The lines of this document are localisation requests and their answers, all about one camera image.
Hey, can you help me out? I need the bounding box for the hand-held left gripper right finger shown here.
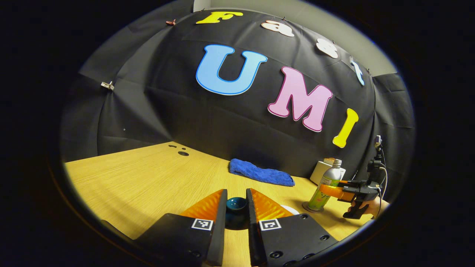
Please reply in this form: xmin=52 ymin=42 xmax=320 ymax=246
xmin=245 ymin=188 xmax=339 ymax=267

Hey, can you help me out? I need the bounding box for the silver green-label water bottle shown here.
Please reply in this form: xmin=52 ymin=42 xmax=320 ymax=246
xmin=308 ymin=159 xmax=343 ymax=212

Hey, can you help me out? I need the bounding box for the round coaster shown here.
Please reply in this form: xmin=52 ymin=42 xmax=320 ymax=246
xmin=302 ymin=201 xmax=324 ymax=214

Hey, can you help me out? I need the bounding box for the teal teacup lid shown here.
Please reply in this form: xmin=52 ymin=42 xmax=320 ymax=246
xmin=225 ymin=197 xmax=249 ymax=230

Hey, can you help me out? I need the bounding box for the blue towel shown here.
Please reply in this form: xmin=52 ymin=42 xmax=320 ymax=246
xmin=229 ymin=158 xmax=296 ymax=187

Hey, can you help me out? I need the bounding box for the black backdrop cloth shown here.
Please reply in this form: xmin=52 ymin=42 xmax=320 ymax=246
xmin=59 ymin=0 xmax=415 ymax=202

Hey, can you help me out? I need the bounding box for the white toaster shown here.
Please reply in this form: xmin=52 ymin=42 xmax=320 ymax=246
xmin=310 ymin=158 xmax=346 ymax=185

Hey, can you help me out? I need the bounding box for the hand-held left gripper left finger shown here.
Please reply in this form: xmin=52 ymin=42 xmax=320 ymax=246
xmin=133 ymin=188 xmax=228 ymax=267

